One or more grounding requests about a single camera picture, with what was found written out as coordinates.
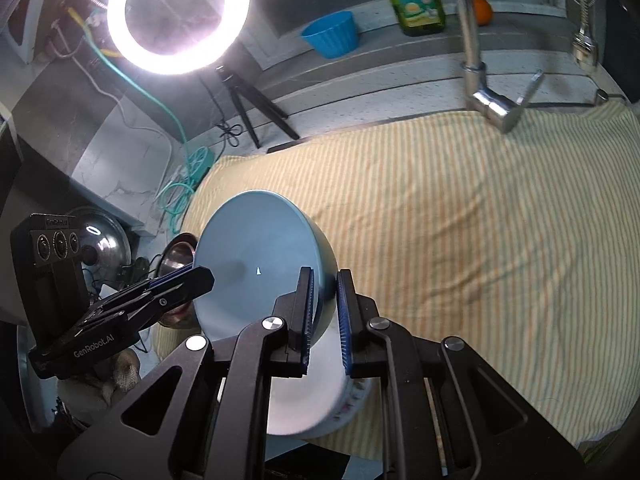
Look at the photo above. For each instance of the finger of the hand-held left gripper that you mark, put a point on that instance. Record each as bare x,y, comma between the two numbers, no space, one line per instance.
185,294
145,286

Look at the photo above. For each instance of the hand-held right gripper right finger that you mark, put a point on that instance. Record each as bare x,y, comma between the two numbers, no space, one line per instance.
344,330

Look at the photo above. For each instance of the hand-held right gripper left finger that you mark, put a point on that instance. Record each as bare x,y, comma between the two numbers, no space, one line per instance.
307,310

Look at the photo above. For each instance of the light blue bowl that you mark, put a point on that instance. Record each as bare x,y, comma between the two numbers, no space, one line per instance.
250,250

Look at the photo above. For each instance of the plain white plate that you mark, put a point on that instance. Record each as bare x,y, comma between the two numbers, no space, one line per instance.
300,400

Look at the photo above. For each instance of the person's left hand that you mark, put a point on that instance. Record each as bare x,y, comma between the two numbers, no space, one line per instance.
125,370

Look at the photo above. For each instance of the red pot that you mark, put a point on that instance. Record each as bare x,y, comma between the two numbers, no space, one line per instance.
180,255

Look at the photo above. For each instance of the steel pot lid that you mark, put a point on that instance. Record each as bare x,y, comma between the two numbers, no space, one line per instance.
105,240

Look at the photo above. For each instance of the striped yellow cloth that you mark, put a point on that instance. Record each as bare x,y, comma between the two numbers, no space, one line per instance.
475,260

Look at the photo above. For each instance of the blue plastic cup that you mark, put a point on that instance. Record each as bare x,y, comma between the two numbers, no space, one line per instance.
332,35

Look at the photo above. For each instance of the chrome faucet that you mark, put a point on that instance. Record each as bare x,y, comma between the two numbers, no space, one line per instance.
472,60

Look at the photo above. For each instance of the orange fruit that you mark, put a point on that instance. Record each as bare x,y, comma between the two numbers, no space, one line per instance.
484,11

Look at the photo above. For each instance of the metal sink knob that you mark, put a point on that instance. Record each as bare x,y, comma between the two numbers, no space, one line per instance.
602,96

